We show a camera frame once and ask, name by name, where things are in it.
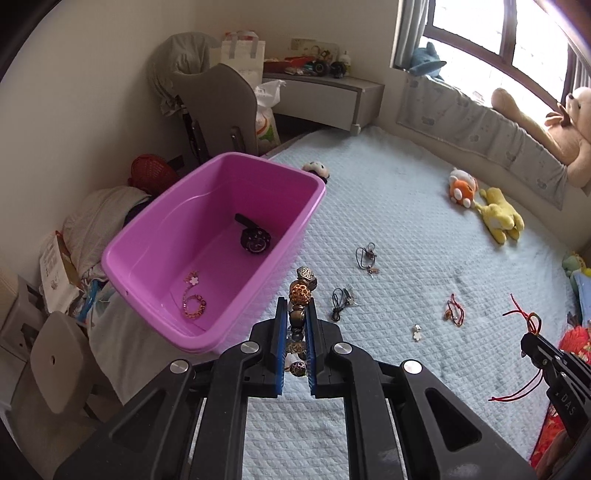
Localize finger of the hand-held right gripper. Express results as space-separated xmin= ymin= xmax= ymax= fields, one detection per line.
xmin=521 ymin=332 xmax=565 ymax=361
xmin=520 ymin=346 xmax=559 ymax=385

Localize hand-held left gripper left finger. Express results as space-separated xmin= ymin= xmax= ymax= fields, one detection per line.
xmin=53 ymin=296 xmax=289 ymax=480

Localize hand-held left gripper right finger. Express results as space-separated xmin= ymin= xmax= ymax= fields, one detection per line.
xmin=306 ymin=300 xmax=539 ymax=480

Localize red string bracelet long ends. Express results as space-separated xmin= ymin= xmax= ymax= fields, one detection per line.
xmin=490 ymin=293 xmax=550 ymax=401

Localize beaded charm bracelet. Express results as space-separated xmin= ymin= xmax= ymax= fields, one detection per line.
xmin=286 ymin=265 xmax=320 ymax=377

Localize gold braided bracelet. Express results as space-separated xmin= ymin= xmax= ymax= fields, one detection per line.
xmin=181 ymin=295 xmax=208 ymax=320

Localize black wristwatch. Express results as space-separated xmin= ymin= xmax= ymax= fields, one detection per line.
xmin=234 ymin=213 xmax=273 ymax=254

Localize purple plastic tub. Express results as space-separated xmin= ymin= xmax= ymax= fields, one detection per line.
xmin=100 ymin=152 xmax=327 ymax=355

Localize red floral cloth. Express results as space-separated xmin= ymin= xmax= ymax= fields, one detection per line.
xmin=529 ymin=323 xmax=591 ymax=472

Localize blue printed pillow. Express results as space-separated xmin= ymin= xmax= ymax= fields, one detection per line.
xmin=570 ymin=270 xmax=591 ymax=305

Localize green plush toy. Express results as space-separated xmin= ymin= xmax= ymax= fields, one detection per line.
xmin=561 ymin=251 xmax=591 ymax=283

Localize light blue quilted blanket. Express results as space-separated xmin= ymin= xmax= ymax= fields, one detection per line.
xmin=88 ymin=124 xmax=583 ymax=480

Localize yellow plush toy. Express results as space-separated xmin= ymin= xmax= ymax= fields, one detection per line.
xmin=475 ymin=187 xmax=526 ymax=245

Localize orange and white plush toy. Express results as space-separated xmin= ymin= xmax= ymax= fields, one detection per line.
xmin=447 ymin=167 xmax=478 ymax=209

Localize black and white plush toy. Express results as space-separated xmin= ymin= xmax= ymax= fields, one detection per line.
xmin=302 ymin=161 xmax=332 ymax=185

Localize large brown teddy bear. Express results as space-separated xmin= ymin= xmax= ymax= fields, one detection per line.
xmin=490 ymin=87 xmax=591 ymax=189

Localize red woven basket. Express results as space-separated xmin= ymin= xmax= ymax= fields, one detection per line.
xmin=129 ymin=154 xmax=183 ymax=197

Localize grey padded bed bumper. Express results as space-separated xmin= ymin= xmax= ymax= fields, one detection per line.
xmin=396 ymin=71 xmax=571 ymax=210

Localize white plastic bag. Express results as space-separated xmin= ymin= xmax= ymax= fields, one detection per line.
xmin=254 ymin=79 xmax=287 ymax=155

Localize grey round stool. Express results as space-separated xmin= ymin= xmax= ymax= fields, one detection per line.
xmin=9 ymin=310 xmax=109 ymax=425

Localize cardboard box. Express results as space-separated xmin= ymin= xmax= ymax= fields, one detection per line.
xmin=38 ymin=231 xmax=81 ymax=315

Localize grey chair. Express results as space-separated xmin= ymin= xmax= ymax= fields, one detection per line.
xmin=173 ymin=63 xmax=259 ymax=169

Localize grey desk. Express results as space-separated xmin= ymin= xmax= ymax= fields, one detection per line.
xmin=261 ymin=69 xmax=386 ymax=136

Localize white plastic rack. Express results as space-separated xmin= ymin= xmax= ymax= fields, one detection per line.
xmin=0 ymin=272 xmax=47 ymax=356

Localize white paper bag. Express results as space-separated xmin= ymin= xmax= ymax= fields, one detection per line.
xmin=219 ymin=30 xmax=269 ymax=86

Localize printed picture card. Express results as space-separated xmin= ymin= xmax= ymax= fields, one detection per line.
xmin=290 ymin=38 xmax=340 ymax=61

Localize grey cloth on chair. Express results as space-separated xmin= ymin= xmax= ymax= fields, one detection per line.
xmin=148 ymin=32 xmax=222 ymax=116

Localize blue plush toy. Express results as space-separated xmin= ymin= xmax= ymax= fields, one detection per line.
xmin=409 ymin=41 xmax=448 ymax=83

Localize grey curtain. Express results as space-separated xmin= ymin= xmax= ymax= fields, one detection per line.
xmin=390 ymin=0 xmax=437 ymax=72

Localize black cord necklace with pendant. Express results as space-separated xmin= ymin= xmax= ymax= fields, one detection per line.
xmin=355 ymin=244 xmax=380 ymax=277
xmin=331 ymin=287 xmax=358 ymax=322

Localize short red string bracelet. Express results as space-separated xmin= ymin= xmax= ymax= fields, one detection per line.
xmin=445 ymin=299 xmax=465 ymax=328

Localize dark window frame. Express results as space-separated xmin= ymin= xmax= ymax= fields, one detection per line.
xmin=425 ymin=0 xmax=591 ymax=100

